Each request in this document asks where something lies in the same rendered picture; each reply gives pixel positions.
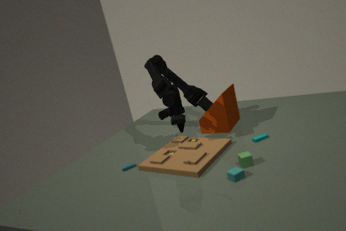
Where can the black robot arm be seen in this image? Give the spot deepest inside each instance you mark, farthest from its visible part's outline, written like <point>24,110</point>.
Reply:
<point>170,93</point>

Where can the green cube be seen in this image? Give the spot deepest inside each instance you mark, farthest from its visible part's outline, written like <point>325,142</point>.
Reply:
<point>245,159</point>

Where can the teal cube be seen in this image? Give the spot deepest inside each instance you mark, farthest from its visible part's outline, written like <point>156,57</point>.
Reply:
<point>235,174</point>

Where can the teal flat bar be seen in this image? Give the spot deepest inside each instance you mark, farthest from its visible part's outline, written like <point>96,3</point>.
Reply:
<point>128,166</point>

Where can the cyan rectangular block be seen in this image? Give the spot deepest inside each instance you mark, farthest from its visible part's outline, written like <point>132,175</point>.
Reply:
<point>260,137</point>

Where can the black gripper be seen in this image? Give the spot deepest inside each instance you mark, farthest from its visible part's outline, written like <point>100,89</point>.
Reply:
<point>178,118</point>

